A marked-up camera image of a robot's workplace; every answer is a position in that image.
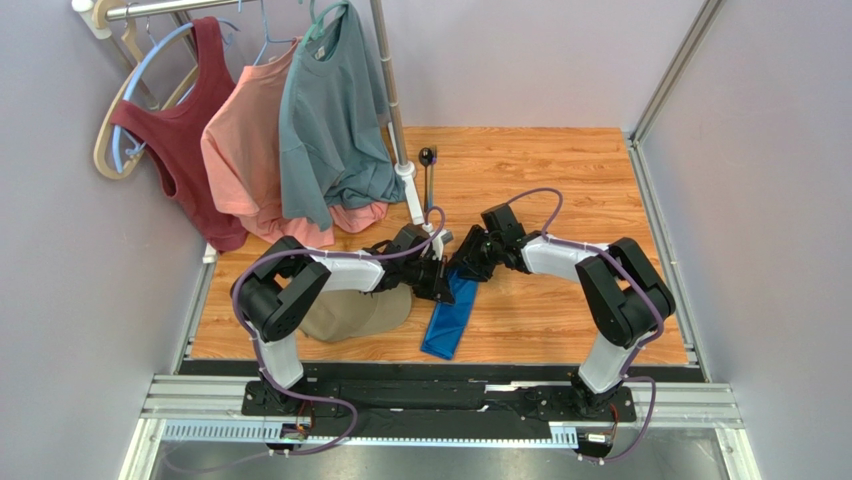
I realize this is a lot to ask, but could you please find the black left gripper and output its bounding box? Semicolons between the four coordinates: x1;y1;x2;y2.
402;254;454;305

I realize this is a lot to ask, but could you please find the blue cloth napkin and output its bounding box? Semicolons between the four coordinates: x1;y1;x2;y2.
420;270;479;360

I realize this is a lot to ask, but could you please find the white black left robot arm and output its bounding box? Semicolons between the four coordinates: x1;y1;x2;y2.
231;224;455;389

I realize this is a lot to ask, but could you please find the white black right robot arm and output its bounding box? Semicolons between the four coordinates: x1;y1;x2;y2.
448;203;676;395

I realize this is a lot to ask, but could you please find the beige baseball cap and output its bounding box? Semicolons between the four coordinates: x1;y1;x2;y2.
299;285;413;343

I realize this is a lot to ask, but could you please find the white clothes rack foot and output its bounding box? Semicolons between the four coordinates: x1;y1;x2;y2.
394;161;425;225

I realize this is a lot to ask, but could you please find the black spoon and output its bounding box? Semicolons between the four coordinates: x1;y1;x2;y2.
418;146;430;210

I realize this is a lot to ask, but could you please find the teal t-shirt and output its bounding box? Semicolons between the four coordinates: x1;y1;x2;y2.
278;1;406;230

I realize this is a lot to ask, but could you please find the pink t-shirt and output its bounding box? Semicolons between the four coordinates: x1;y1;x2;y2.
200;45;391;247

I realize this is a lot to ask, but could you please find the teal clothes hanger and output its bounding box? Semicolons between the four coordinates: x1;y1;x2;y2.
300;0;351;46

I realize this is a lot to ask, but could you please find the maroon tank top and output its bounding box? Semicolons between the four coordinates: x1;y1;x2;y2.
110;16;248;252

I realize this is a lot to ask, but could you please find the light blue clothes hanger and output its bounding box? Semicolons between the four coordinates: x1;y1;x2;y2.
93;23;200;180

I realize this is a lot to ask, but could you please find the wooden clothes hanger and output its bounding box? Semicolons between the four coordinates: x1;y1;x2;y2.
93;20;199;180

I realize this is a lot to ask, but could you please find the metal clothes rack pole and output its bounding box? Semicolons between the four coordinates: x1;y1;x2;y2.
70;0;410;166

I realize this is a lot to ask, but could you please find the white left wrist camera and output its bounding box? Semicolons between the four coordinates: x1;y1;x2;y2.
431;229;454;260

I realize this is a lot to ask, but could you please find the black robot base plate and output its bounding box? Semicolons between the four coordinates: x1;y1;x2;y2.
240;379;638;423

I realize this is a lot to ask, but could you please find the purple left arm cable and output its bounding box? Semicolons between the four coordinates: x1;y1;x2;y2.
230;204;447;457

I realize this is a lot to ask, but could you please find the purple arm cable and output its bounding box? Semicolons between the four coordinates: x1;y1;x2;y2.
505;187;667;465
230;204;447;457

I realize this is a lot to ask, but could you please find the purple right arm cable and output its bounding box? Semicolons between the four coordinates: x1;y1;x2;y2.
505;187;667;465

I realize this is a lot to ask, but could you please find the aluminium frame rail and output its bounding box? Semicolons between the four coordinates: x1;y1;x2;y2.
120;360;760;479

